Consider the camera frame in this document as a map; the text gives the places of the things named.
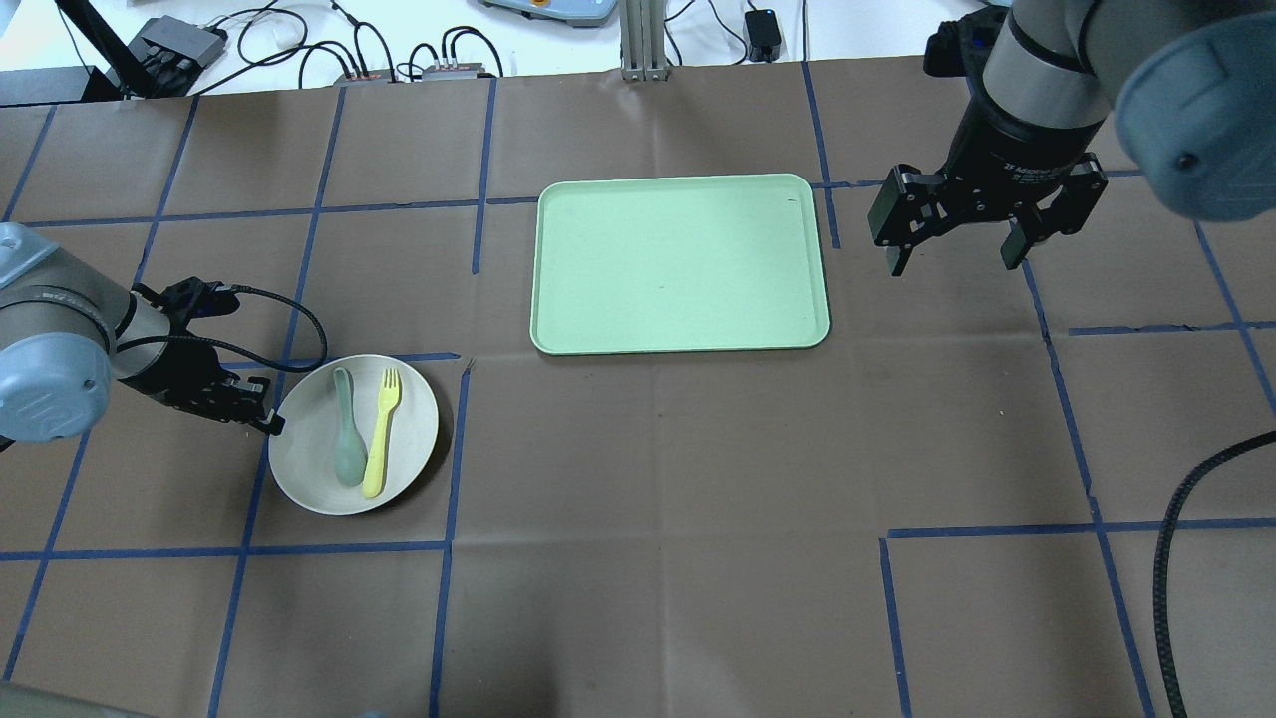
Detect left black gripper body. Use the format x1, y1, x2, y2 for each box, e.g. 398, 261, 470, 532
120, 281, 271, 426

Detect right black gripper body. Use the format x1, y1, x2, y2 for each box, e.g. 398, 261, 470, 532
869, 96, 1109, 247

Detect white round plate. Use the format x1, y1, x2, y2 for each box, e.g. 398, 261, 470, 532
268, 355, 441, 517

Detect yellow plastic fork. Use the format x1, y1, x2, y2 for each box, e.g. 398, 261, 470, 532
360, 367, 402, 499

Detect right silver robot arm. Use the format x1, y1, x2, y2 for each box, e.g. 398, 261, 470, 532
866, 1, 1275, 275

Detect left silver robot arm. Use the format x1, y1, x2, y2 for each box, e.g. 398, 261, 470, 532
1, 222, 285, 446

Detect grey-green plastic spoon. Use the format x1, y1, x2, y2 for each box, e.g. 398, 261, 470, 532
333, 365, 367, 487

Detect light green tray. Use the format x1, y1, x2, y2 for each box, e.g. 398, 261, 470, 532
530, 173, 832, 356

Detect black power adapter near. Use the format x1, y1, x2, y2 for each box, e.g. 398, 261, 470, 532
744, 8, 783, 62

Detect black box device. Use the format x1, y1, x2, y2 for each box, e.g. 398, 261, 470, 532
128, 15, 228, 70

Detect aluminium frame post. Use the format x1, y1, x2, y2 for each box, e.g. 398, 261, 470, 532
618, 0, 670, 82

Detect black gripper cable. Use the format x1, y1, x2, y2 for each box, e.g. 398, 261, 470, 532
1152, 431, 1276, 718

